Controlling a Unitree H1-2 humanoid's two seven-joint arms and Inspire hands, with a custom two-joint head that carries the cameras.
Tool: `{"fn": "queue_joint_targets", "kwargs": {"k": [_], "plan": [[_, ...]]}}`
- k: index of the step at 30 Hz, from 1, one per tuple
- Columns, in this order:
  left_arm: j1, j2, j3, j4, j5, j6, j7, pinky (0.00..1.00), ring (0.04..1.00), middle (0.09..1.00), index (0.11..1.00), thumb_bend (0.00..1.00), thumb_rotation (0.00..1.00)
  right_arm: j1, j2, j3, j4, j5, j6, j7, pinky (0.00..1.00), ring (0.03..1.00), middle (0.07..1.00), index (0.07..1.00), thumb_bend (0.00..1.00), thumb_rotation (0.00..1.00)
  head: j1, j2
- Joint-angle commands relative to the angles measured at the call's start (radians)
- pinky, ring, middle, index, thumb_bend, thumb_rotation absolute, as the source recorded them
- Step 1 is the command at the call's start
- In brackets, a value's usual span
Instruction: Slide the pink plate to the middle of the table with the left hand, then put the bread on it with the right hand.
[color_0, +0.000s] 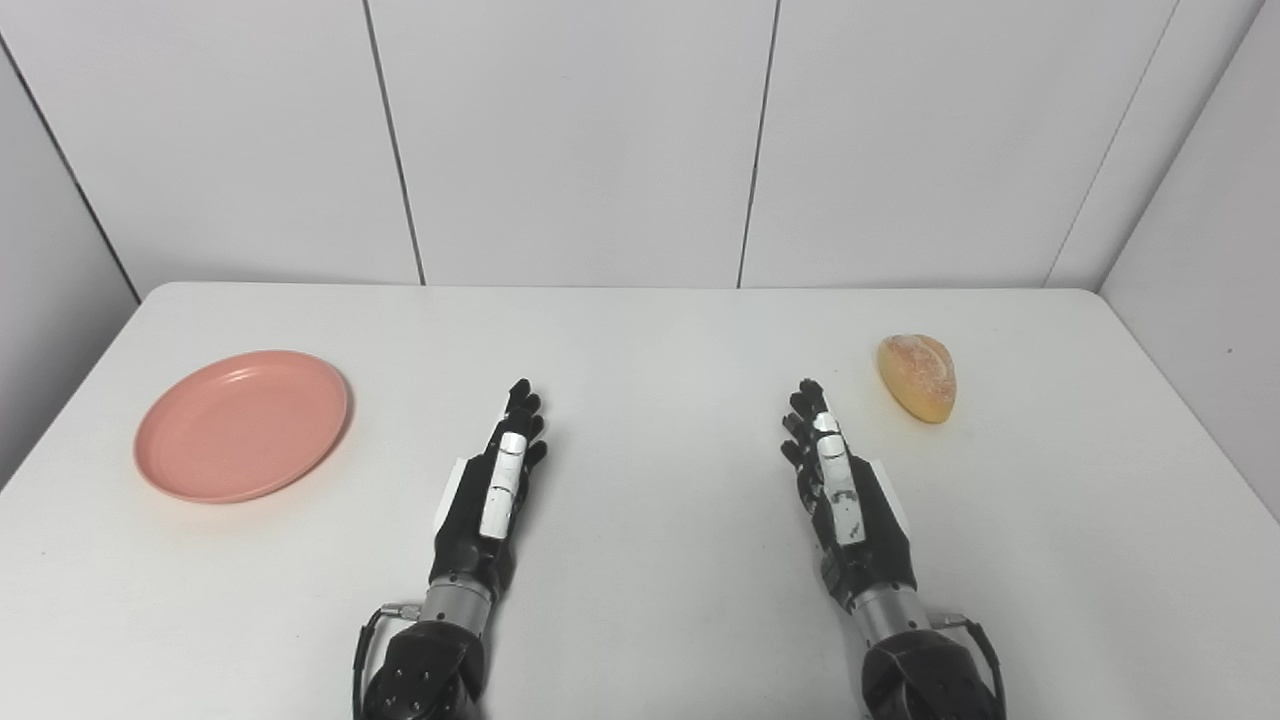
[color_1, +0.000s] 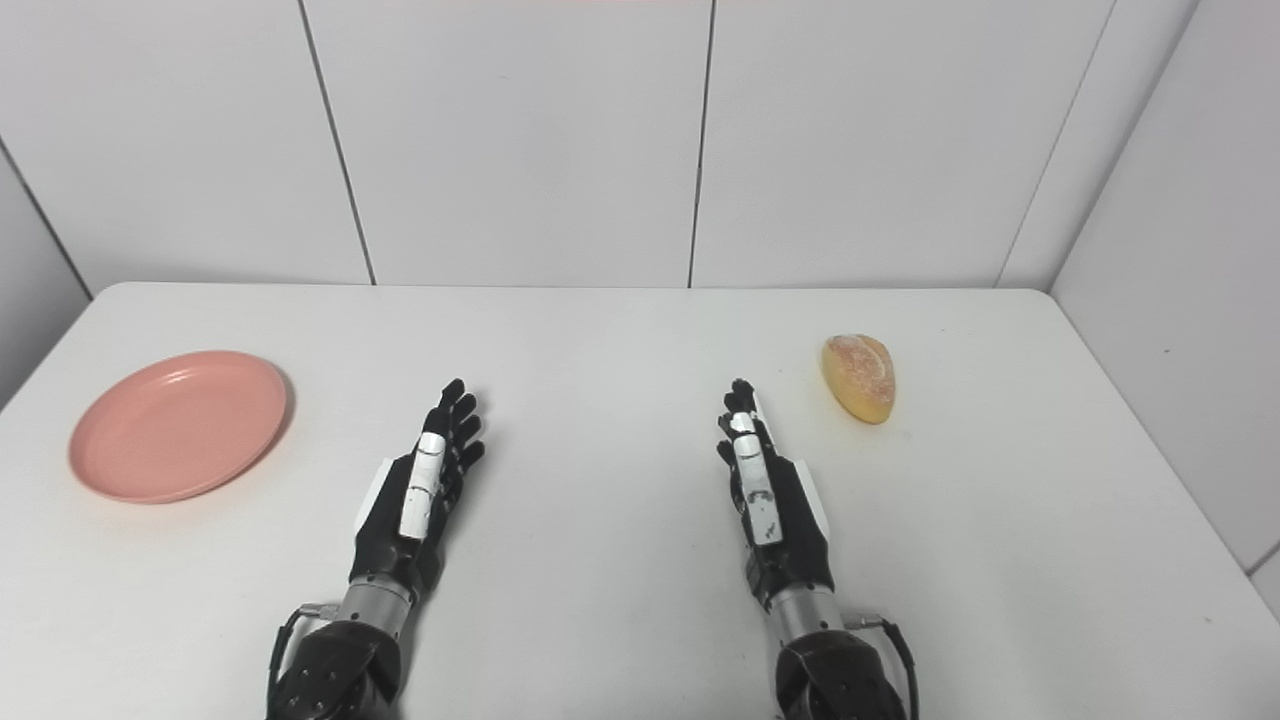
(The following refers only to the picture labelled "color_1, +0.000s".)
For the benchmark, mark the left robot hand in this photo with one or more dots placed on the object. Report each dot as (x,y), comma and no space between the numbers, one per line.
(415,500)

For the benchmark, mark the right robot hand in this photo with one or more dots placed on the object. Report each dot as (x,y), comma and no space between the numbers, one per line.
(770,500)

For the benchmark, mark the golden bread roll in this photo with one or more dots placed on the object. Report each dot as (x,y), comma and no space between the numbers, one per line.
(860,377)

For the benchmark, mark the pink round plate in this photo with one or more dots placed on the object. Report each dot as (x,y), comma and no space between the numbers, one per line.
(178,425)

